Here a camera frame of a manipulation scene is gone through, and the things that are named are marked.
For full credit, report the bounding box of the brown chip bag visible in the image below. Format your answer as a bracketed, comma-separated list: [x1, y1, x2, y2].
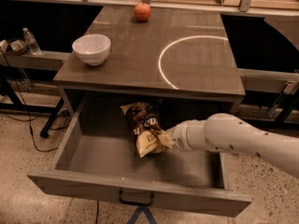
[121, 102, 174, 158]

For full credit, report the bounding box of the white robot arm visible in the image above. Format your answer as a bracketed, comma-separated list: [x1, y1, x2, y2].
[168, 113, 299, 178]

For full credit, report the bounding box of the grey counter cabinet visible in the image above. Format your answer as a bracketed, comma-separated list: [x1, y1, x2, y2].
[54, 7, 245, 127]

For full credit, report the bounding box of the open grey wooden drawer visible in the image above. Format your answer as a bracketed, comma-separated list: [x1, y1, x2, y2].
[28, 92, 251, 217]

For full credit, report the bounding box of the white bowl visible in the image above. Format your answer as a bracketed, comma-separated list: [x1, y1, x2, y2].
[72, 34, 111, 65]

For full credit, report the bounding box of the red apple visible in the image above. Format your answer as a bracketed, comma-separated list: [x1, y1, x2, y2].
[134, 3, 151, 22]

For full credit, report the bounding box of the blue tape floor mark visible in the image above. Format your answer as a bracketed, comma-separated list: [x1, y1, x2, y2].
[126, 205, 158, 224]

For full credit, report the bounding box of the grey side bench left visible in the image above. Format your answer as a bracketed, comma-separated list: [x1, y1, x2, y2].
[0, 50, 69, 71]

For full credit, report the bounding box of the grey side bench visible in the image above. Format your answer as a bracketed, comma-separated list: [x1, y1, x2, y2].
[238, 68, 299, 94]
[0, 50, 69, 71]

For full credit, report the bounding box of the clear plastic water bottle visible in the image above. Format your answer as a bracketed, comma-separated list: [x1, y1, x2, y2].
[22, 27, 41, 55]

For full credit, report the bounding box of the grey side bench right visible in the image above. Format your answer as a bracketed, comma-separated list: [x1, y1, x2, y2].
[238, 68, 299, 94]

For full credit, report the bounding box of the small dish with items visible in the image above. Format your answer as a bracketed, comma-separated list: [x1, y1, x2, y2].
[0, 39, 27, 56]

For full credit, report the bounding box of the black drawer handle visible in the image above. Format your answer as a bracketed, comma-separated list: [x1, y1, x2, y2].
[118, 189, 154, 207]

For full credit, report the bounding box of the black floor cable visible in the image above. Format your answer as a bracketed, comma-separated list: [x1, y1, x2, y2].
[0, 47, 71, 153]

